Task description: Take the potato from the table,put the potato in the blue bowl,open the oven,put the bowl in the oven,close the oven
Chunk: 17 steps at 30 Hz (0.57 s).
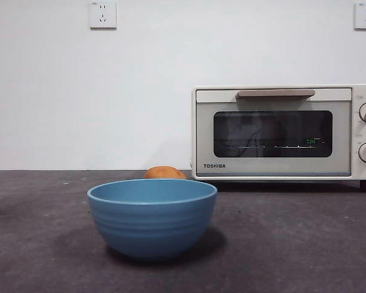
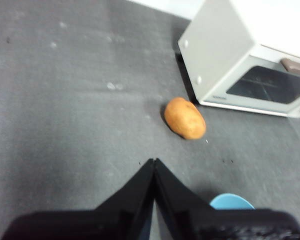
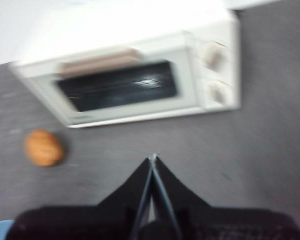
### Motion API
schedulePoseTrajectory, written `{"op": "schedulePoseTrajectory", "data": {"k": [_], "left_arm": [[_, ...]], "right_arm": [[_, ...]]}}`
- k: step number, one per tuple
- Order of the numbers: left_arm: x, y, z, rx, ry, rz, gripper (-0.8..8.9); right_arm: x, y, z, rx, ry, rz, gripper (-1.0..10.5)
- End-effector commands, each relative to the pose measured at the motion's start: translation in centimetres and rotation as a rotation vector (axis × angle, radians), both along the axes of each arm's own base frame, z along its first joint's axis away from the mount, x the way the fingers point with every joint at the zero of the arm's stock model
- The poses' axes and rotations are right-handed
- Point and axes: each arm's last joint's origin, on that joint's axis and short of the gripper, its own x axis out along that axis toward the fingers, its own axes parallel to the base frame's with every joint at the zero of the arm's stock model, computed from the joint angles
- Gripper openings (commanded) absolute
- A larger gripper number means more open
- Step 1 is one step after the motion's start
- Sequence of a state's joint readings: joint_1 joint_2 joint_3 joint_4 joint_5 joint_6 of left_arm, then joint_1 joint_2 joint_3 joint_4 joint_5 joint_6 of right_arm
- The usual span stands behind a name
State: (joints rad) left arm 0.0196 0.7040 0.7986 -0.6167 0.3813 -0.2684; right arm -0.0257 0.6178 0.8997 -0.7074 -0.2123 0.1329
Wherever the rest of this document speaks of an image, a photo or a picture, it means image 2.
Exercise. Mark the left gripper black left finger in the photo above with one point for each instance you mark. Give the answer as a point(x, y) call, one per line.
point(110, 222)

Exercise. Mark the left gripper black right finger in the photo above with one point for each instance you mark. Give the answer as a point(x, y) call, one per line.
point(215, 225)

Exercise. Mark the brown potato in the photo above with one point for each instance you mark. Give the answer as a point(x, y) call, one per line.
point(185, 118)

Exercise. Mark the cream Toshiba toaster oven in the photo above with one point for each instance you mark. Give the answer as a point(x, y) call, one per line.
point(215, 37)

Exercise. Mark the blue ribbed bowl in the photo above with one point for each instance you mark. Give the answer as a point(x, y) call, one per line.
point(231, 202)

